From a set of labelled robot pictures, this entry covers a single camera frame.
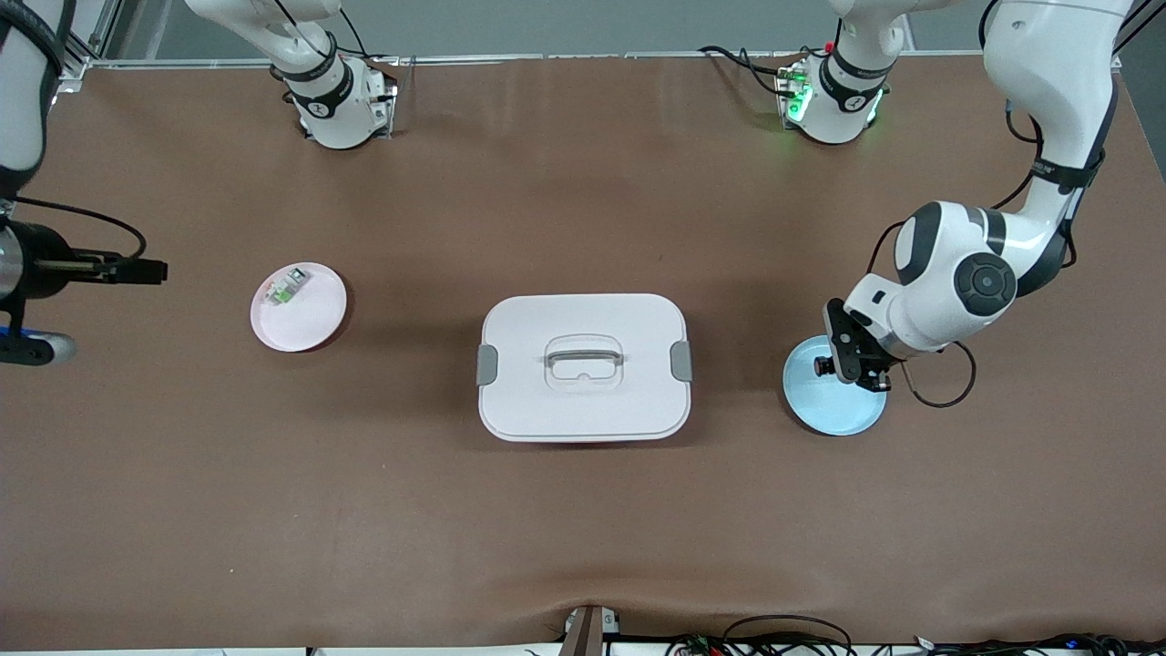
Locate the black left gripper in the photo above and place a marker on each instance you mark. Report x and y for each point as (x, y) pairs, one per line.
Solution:
(875, 360)

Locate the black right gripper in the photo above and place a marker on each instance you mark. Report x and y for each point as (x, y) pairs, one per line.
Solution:
(47, 262)

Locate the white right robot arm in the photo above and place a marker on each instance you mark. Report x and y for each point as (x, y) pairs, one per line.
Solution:
(332, 100)

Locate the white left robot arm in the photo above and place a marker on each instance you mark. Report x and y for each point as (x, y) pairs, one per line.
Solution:
(956, 273)

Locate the white lidded box grey latches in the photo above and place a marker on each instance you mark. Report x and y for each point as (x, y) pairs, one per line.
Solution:
(583, 410)

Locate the light blue round plate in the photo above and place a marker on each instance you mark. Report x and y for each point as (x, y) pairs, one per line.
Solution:
(833, 410)

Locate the pink round plate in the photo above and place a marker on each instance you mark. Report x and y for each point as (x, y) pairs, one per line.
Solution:
(310, 323)

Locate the green and white push-button switch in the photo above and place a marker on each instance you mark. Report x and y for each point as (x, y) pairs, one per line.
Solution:
(290, 287)

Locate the aluminium frame post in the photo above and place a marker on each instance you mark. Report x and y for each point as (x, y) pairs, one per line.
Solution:
(91, 41)

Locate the metal table bracket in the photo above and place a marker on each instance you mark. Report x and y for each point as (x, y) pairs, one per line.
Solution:
(583, 633)

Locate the aluminium table edge rail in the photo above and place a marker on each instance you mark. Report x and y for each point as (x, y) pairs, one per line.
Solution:
(583, 56)

